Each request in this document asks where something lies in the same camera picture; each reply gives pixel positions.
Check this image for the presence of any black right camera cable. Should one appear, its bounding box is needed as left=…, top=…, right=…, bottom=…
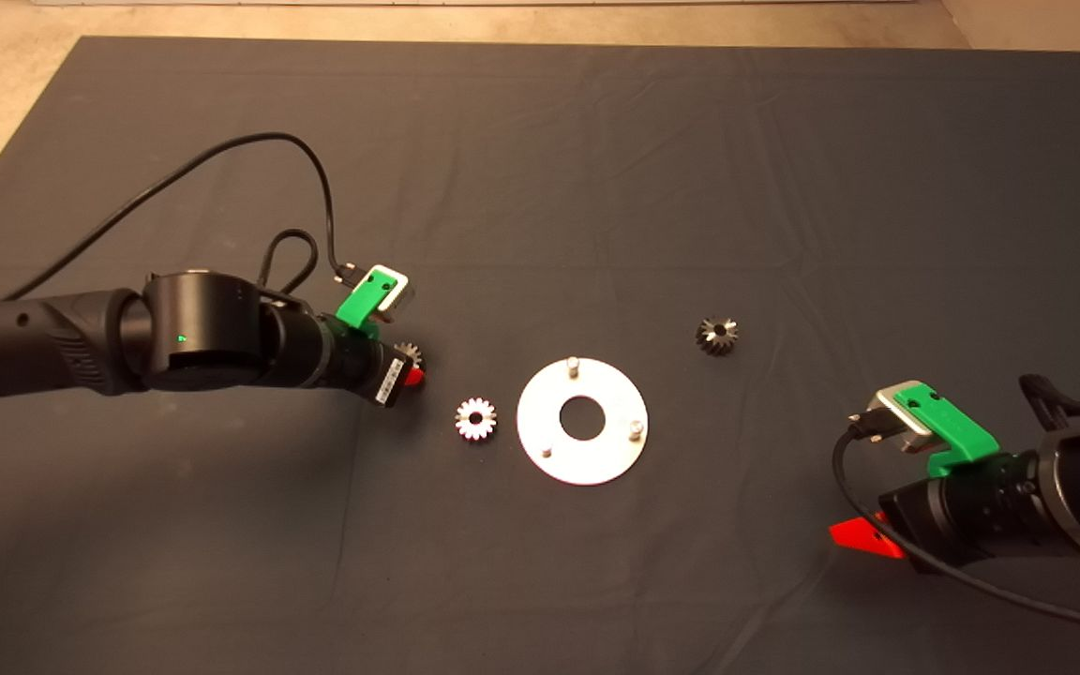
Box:
left=831, top=412, right=1080, bottom=638

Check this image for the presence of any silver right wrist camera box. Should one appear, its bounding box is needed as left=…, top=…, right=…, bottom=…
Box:
left=871, top=382, right=939, bottom=456

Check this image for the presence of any dark grey table cloth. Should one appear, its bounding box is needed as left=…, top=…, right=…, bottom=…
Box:
left=0, top=36, right=1080, bottom=675

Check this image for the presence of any black left camera cable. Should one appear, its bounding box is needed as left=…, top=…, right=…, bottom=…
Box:
left=4, top=131, right=363, bottom=301

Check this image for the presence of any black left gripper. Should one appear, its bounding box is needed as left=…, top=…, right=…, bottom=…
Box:
left=320, top=322, right=427, bottom=409

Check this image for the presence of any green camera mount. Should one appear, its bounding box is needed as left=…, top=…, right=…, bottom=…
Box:
left=892, top=381, right=1002, bottom=481
left=334, top=266, right=405, bottom=340

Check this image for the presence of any braided right arm cable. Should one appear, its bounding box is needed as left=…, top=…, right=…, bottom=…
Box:
left=1018, top=375, right=1080, bottom=434

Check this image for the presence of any black camera cable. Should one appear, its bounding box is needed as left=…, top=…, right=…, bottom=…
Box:
left=831, top=412, right=1080, bottom=638
left=4, top=131, right=363, bottom=301

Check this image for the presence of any green left camera mount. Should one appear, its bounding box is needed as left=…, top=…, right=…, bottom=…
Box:
left=334, top=266, right=405, bottom=340

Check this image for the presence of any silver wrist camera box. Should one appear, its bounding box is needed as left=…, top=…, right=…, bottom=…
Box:
left=364, top=266, right=416, bottom=325
left=871, top=382, right=939, bottom=456

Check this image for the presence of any thin braided left wrist cable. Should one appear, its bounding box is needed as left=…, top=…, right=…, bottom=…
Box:
left=257, top=229, right=320, bottom=301

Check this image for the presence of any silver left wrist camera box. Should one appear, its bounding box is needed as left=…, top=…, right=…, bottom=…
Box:
left=364, top=266, right=416, bottom=325

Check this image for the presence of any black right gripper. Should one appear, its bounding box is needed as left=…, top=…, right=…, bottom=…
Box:
left=829, top=453, right=1054, bottom=574

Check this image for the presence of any green right camera mount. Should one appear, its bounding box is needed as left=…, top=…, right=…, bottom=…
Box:
left=892, top=381, right=1002, bottom=481

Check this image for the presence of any round metal carrier plate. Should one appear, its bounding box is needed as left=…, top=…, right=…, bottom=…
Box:
left=516, top=356, right=650, bottom=487

